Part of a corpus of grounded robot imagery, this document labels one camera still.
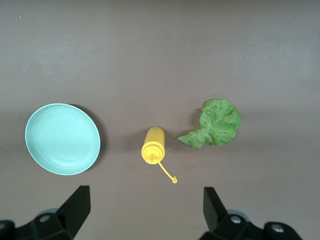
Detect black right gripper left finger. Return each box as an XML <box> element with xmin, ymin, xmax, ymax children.
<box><xmin>0</xmin><ymin>184</ymin><xmax>91</xmax><ymax>240</ymax></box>

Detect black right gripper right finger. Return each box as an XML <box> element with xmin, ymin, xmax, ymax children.
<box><xmin>199</xmin><ymin>186</ymin><xmax>305</xmax><ymax>240</ymax></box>

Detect green lettuce leaf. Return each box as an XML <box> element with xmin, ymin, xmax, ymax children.
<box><xmin>176</xmin><ymin>98</ymin><xmax>243</xmax><ymax>148</ymax></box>

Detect yellow squeeze bottle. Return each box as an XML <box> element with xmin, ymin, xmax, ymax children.
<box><xmin>141</xmin><ymin>126</ymin><xmax>179</xmax><ymax>185</ymax></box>

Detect mint green plate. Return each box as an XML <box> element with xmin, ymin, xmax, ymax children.
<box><xmin>24</xmin><ymin>102</ymin><xmax>102</xmax><ymax>176</ymax></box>

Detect brown table cover sheet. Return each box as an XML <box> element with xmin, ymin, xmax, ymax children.
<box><xmin>0</xmin><ymin>0</ymin><xmax>320</xmax><ymax>240</ymax></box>

